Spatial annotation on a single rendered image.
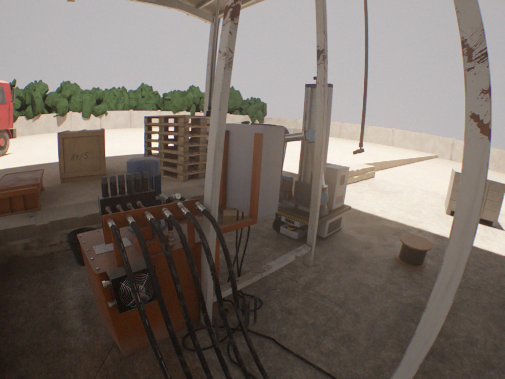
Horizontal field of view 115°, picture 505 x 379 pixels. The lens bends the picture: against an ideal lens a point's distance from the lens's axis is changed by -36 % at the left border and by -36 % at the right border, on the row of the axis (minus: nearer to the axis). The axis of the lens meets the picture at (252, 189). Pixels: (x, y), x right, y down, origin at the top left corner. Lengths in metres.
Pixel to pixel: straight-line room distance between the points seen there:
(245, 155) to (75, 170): 3.17
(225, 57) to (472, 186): 1.04
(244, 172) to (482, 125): 1.42
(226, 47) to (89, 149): 3.36
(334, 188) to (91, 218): 2.69
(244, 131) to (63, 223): 2.01
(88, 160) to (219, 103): 3.33
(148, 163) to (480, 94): 1.44
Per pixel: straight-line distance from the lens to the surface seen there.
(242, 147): 1.69
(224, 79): 1.16
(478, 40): 0.73
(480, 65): 0.70
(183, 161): 3.80
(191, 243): 1.33
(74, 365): 1.68
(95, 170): 4.28
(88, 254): 1.38
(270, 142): 1.60
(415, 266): 2.91
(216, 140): 1.16
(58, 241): 2.82
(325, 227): 2.84
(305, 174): 3.00
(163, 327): 1.61
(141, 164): 1.43
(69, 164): 4.29
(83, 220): 2.77
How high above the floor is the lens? 1.25
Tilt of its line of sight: 15 degrees down
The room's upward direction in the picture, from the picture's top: 4 degrees clockwise
